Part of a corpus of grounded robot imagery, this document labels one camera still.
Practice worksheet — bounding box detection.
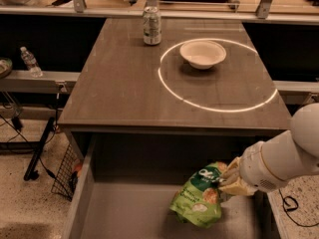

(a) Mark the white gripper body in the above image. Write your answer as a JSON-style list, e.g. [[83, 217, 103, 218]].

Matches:
[[239, 141, 287, 192]]

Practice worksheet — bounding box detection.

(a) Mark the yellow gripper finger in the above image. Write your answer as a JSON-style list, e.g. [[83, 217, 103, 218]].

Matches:
[[220, 157, 240, 183], [218, 179, 256, 196]]

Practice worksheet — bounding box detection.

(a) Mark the green rice chip bag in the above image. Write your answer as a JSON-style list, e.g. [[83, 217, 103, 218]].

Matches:
[[169, 161, 227, 228]]

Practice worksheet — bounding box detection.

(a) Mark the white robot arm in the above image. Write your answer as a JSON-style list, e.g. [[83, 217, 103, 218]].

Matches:
[[218, 103, 319, 196]]

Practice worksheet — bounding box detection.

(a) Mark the open grey drawer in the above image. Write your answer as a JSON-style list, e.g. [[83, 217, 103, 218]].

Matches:
[[62, 133, 281, 239]]

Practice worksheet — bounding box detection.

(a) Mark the white paper bowl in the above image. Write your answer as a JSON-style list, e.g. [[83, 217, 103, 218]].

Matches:
[[179, 40, 226, 70]]

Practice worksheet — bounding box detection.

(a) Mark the silver green soda can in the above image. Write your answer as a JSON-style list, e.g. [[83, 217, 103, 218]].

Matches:
[[143, 6, 161, 45]]

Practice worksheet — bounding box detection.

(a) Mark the black stand leg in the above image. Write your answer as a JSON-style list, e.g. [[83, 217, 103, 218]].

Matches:
[[24, 118, 55, 181]]

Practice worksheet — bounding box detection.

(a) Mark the grey side shelf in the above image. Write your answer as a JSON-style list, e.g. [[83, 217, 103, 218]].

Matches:
[[0, 70, 80, 94]]

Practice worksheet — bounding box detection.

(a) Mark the clear plastic water bottle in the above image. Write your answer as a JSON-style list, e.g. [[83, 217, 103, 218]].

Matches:
[[20, 47, 43, 78]]

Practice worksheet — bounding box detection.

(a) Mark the round dish on shelf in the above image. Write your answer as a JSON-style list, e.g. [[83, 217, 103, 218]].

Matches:
[[0, 58, 13, 79]]

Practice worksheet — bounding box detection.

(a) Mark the black power adapter cable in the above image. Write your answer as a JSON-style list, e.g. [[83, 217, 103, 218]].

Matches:
[[278, 188, 319, 228]]

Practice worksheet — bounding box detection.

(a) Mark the black wire basket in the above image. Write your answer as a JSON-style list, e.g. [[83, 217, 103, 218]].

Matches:
[[51, 144, 83, 201]]

